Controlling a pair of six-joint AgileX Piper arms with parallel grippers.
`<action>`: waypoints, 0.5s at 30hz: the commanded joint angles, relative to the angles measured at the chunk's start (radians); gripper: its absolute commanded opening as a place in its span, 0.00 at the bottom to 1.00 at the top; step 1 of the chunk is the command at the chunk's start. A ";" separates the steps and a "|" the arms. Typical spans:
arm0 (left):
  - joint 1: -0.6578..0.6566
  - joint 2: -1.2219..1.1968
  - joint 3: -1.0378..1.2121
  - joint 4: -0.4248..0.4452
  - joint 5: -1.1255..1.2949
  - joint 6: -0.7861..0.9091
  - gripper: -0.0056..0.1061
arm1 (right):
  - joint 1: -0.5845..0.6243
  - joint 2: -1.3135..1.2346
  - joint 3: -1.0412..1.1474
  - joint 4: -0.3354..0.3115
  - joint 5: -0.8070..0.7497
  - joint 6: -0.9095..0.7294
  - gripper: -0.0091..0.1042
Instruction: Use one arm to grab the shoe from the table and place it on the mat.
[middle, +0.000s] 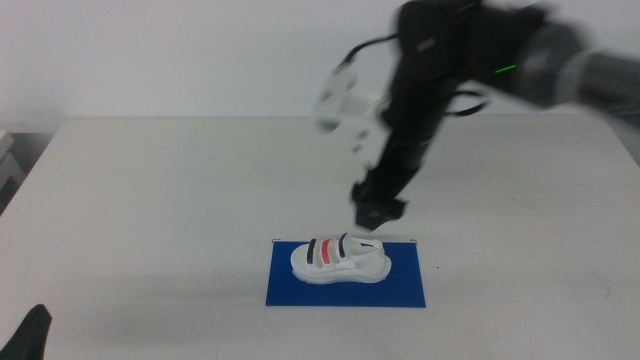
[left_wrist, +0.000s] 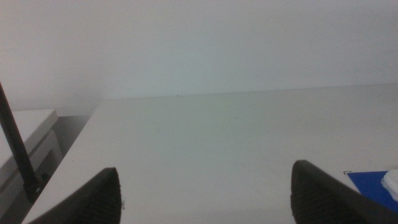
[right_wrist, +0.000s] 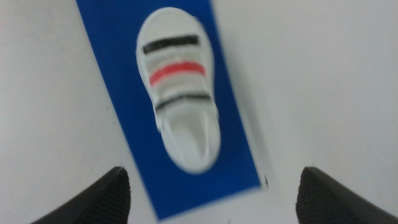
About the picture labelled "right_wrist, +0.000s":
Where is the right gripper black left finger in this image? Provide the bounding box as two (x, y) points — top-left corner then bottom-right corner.
(30, 166), (132, 224)

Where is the white sandal with striped straps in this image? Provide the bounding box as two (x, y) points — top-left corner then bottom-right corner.
(135, 6), (222, 175)

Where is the blue rectangular mat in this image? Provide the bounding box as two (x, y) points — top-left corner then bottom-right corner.
(75, 0), (262, 222)

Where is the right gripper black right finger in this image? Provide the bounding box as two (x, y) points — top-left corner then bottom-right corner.
(295, 166), (398, 224)

